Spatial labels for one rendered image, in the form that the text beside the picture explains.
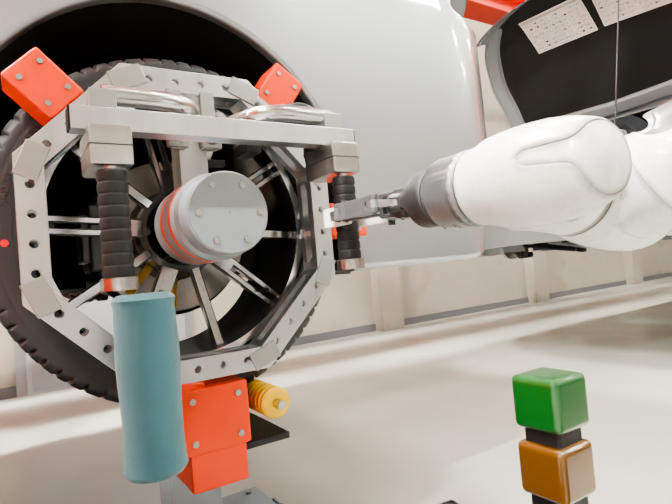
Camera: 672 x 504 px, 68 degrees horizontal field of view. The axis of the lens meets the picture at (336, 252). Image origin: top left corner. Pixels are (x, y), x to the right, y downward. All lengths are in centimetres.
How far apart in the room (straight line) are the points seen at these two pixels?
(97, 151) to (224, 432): 52
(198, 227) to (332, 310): 466
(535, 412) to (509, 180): 22
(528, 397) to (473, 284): 645
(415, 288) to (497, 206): 559
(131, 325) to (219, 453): 30
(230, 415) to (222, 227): 34
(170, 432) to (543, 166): 59
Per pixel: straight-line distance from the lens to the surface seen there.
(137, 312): 75
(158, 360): 76
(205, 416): 92
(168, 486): 113
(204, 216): 76
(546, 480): 43
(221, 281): 115
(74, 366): 96
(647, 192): 62
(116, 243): 65
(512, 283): 749
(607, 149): 51
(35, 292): 86
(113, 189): 66
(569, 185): 50
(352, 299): 553
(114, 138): 68
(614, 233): 64
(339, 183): 79
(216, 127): 75
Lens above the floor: 75
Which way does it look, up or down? 2 degrees up
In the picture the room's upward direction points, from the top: 5 degrees counter-clockwise
